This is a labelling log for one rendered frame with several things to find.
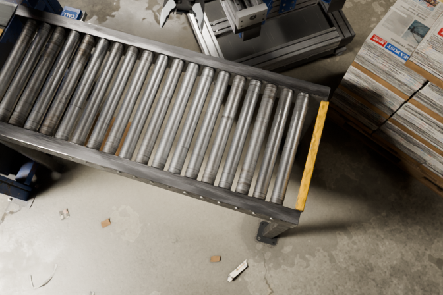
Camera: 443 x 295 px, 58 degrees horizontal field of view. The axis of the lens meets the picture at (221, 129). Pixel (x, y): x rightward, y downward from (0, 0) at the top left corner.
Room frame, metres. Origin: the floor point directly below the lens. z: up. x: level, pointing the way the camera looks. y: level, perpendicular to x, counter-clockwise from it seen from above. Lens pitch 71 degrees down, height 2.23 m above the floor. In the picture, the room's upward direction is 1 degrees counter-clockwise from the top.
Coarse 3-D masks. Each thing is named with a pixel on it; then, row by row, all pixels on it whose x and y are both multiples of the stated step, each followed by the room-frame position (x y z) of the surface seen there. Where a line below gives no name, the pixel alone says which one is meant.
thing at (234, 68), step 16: (32, 16) 1.00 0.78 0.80; (48, 16) 1.00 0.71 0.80; (64, 16) 1.00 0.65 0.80; (80, 32) 0.93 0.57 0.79; (96, 32) 0.92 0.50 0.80; (112, 32) 0.92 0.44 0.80; (144, 48) 0.84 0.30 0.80; (160, 48) 0.84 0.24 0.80; (176, 48) 0.84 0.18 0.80; (208, 64) 0.76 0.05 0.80; (224, 64) 0.76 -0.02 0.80; (240, 64) 0.76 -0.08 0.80; (272, 80) 0.68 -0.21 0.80; (288, 80) 0.68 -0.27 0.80; (304, 80) 0.68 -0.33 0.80; (320, 96) 0.61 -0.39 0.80
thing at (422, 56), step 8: (440, 24) 0.75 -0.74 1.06; (432, 32) 0.76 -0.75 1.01; (440, 32) 0.72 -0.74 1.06; (424, 40) 0.75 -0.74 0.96; (432, 40) 0.71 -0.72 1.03; (440, 40) 0.70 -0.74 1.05; (416, 48) 0.75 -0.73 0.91; (424, 48) 0.71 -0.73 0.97; (432, 48) 0.70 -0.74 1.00; (440, 48) 0.68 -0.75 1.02; (416, 56) 0.72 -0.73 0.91; (424, 56) 0.70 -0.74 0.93; (432, 56) 0.69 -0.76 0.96; (440, 56) 0.68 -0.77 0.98; (416, 64) 0.70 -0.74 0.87; (424, 64) 0.69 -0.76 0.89; (432, 64) 0.68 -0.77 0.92; (440, 64) 0.66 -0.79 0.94; (432, 72) 0.66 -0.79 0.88; (440, 72) 0.65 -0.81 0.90
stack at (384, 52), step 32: (416, 0) 1.02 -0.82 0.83; (384, 32) 0.87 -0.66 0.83; (416, 32) 0.87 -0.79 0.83; (384, 64) 0.77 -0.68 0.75; (384, 96) 0.71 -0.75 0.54; (416, 96) 0.65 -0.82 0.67; (352, 128) 0.73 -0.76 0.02; (384, 128) 0.65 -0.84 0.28; (416, 128) 0.59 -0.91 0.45; (416, 160) 0.50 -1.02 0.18
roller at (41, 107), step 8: (72, 32) 0.92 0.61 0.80; (72, 40) 0.89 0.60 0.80; (64, 48) 0.85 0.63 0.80; (72, 48) 0.85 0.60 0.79; (64, 56) 0.81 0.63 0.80; (72, 56) 0.83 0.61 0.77; (56, 64) 0.78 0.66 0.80; (64, 64) 0.78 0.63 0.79; (56, 72) 0.74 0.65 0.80; (64, 72) 0.75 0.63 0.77; (48, 80) 0.71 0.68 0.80; (56, 80) 0.71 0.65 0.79; (48, 88) 0.67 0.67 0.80; (56, 88) 0.68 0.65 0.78; (40, 96) 0.64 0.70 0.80; (48, 96) 0.64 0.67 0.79; (40, 104) 0.61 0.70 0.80; (48, 104) 0.61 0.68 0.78; (32, 112) 0.57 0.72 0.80; (40, 112) 0.58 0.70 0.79; (32, 120) 0.54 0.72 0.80; (40, 120) 0.55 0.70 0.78; (32, 128) 0.51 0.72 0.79
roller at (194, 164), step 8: (224, 72) 0.72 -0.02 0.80; (216, 80) 0.70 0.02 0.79; (224, 80) 0.69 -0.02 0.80; (216, 88) 0.66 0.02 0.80; (224, 88) 0.66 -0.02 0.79; (216, 96) 0.62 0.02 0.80; (208, 104) 0.59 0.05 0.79; (216, 104) 0.59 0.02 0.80; (208, 112) 0.56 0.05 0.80; (216, 112) 0.56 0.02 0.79; (208, 120) 0.52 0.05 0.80; (200, 128) 0.49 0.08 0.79; (208, 128) 0.49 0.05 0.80; (200, 136) 0.46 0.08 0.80; (208, 136) 0.46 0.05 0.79; (200, 144) 0.43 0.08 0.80; (192, 152) 0.40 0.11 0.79; (200, 152) 0.40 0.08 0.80; (192, 160) 0.37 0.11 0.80; (200, 160) 0.37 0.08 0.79; (192, 168) 0.34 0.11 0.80; (200, 168) 0.34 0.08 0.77; (192, 176) 0.31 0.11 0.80
